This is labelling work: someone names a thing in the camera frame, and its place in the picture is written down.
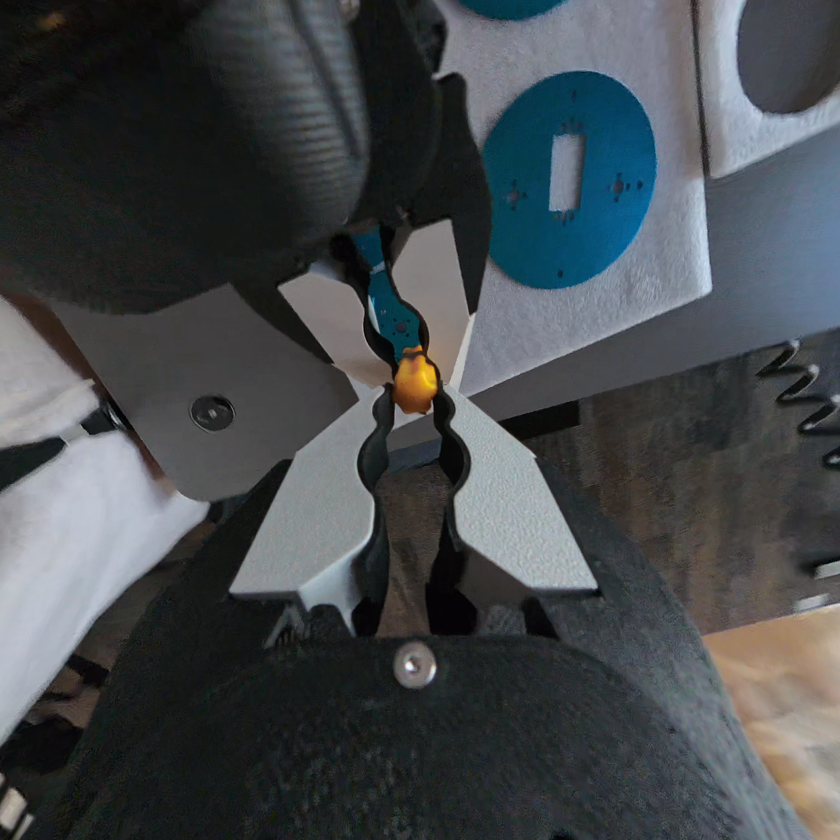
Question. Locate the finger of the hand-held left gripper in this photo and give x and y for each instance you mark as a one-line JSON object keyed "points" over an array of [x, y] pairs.
{"points": [[433, 282], [321, 308]]}

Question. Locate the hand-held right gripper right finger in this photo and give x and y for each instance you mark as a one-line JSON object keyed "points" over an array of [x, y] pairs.
{"points": [[518, 525]]}

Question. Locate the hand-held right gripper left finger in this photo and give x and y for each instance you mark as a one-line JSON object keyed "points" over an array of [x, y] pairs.
{"points": [[315, 525]]}

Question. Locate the small blue perforated disc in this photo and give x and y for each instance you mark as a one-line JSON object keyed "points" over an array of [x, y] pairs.
{"points": [[397, 325]]}

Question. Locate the round desk control panel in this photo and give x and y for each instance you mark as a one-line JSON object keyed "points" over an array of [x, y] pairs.
{"points": [[212, 413]]}

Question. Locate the blue perforated plate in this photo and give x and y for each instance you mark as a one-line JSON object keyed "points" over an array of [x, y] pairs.
{"points": [[371, 246]]}

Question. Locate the large blue disc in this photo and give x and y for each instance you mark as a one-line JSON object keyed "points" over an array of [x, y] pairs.
{"points": [[525, 249]]}

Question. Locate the person's white shirt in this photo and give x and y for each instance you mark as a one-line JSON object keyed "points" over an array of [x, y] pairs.
{"points": [[65, 558]]}

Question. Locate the white foam sheet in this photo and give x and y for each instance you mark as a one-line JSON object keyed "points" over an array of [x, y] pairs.
{"points": [[676, 216]]}

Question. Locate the white foam square frame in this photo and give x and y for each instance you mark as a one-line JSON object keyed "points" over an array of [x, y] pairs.
{"points": [[722, 131]]}

